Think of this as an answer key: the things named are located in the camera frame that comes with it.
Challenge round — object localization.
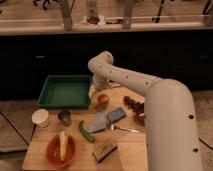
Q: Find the grey cloth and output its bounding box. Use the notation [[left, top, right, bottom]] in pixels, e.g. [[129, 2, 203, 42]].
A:
[[85, 112, 107, 133]]

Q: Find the red orange apple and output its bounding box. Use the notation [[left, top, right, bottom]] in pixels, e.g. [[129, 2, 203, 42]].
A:
[[98, 94, 109, 104]]

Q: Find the green plastic cup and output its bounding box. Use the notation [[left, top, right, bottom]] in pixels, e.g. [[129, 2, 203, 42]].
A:
[[96, 101, 109, 110]]

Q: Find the black wooden eraser block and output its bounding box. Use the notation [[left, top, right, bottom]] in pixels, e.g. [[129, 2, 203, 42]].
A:
[[92, 139, 117, 163]]

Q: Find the green chili pepper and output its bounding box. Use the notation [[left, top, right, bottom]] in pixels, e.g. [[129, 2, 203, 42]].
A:
[[78, 120, 95, 143]]

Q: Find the wooden handled brush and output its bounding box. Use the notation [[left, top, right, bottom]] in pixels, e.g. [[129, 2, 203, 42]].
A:
[[109, 83, 121, 88]]

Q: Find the wooden board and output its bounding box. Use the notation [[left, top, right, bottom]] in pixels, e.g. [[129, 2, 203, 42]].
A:
[[22, 87, 147, 171]]

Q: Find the orange bowl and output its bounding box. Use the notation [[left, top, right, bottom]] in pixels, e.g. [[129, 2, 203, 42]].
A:
[[45, 134, 75, 169]]

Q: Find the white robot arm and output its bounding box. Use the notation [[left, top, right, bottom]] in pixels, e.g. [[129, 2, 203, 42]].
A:
[[88, 51, 202, 171]]

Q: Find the green plastic tray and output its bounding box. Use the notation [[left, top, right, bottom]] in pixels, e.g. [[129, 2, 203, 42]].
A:
[[37, 75, 92, 109]]

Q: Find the metal fork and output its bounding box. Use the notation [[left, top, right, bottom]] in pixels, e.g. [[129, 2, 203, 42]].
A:
[[110, 124, 140, 133]]

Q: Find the white paper cup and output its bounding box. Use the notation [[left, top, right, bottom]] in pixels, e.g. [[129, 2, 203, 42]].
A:
[[32, 109, 50, 128]]

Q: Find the dark purple bowl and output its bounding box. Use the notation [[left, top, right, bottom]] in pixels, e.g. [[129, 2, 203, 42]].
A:
[[134, 113, 145, 126]]

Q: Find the blue sponge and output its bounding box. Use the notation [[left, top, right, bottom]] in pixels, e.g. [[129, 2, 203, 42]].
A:
[[107, 107, 126, 123]]

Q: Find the bunch of dark grapes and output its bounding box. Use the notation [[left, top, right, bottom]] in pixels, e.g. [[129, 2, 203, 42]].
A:
[[123, 96, 144, 113]]

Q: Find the yellow corn cob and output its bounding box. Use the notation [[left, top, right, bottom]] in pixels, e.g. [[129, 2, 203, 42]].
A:
[[59, 131, 68, 161]]

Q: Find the small metal cup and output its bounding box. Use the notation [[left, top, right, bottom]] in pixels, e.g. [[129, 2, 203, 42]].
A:
[[58, 110, 71, 126]]

